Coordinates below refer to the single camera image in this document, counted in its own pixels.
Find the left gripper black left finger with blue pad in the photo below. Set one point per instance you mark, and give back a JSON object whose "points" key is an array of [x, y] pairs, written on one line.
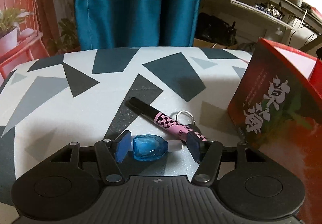
{"points": [[111, 152]]}

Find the pink black checkered pen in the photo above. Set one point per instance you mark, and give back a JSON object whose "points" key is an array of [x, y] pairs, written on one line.
{"points": [[162, 120]]}

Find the white wire basket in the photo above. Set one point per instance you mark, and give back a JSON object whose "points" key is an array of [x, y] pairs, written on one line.
{"points": [[270, 12]]}

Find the teal curtain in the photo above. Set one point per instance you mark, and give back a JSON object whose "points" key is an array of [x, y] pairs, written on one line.
{"points": [[105, 24]]}

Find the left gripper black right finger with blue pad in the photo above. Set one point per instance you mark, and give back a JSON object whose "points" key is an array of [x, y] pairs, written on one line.
{"points": [[208, 156]]}

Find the blue faceted glass bottle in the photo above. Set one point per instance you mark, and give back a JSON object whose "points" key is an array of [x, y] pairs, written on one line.
{"points": [[151, 147]]}

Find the pink chair backdrop poster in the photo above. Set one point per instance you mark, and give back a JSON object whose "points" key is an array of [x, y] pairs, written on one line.
{"points": [[34, 29]]}

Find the red strawberry cardboard box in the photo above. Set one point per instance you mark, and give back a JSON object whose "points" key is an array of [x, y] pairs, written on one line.
{"points": [[277, 110]]}

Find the geometric patterned table cloth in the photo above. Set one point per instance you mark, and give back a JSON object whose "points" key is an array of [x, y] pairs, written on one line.
{"points": [[80, 97]]}

